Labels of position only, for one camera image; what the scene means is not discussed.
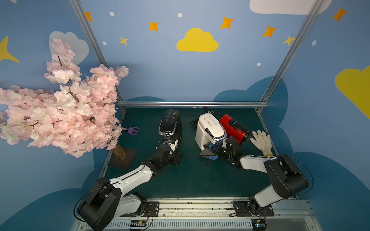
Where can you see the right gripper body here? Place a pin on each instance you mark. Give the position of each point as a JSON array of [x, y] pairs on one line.
[[221, 149]]

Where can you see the blue grey cleaning cloth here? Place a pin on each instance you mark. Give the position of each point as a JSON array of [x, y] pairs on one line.
[[212, 151]]

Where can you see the red coffee machine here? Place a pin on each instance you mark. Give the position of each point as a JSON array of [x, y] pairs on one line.
[[235, 129]]

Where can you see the black coffee machine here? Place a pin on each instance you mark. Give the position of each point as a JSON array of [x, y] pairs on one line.
[[170, 128]]

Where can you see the white coffee machine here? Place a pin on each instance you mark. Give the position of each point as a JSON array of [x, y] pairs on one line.
[[209, 130]]

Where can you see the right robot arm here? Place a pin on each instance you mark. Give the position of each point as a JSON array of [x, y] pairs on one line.
[[286, 179]]

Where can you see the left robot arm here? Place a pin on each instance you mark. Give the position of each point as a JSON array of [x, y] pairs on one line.
[[108, 199]]

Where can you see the white knit glove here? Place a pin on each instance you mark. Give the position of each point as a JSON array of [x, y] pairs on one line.
[[263, 142]]

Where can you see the purple toy fork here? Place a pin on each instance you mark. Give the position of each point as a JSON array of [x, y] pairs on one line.
[[131, 130]]

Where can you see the pink cherry blossom tree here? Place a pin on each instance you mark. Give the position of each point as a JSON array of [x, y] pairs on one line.
[[78, 118]]

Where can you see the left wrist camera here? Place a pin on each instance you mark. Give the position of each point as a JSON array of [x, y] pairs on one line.
[[174, 143]]

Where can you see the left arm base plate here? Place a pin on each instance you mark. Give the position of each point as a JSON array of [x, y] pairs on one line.
[[150, 208]]

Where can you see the right aluminium frame post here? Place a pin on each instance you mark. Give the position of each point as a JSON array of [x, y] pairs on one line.
[[300, 36]]

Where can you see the aluminium frame post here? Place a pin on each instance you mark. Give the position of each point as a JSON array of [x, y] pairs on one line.
[[300, 36], [84, 22]]

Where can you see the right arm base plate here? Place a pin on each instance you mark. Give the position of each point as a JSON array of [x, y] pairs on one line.
[[246, 209]]

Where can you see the horizontal aluminium frame bar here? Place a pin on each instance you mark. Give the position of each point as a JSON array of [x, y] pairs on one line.
[[138, 104]]

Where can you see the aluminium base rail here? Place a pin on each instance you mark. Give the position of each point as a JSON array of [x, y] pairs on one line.
[[215, 214]]

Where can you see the left aluminium frame post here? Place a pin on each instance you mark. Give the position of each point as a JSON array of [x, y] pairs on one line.
[[84, 22]]

